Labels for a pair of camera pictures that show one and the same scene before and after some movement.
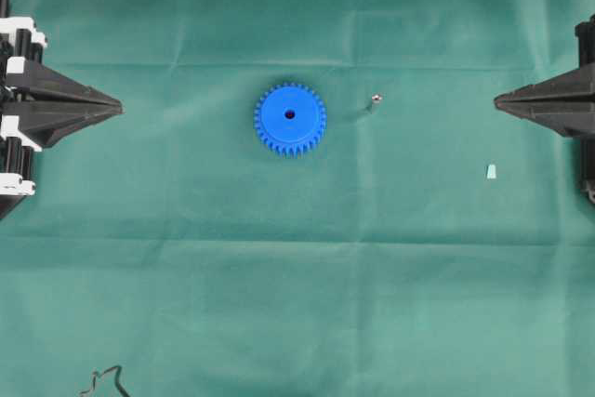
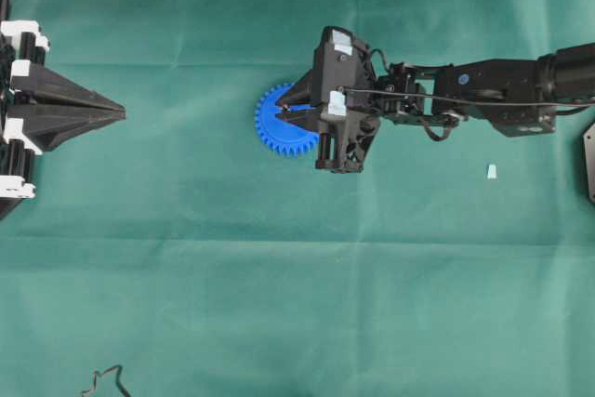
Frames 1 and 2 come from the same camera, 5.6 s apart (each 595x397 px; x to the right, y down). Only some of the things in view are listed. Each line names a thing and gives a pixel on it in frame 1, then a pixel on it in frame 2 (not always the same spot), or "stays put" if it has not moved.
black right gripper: (565, 103) → (343, 86)
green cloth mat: (429, 245) stays put
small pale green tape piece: (491, 172) stays put
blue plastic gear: (289, 120) stays put
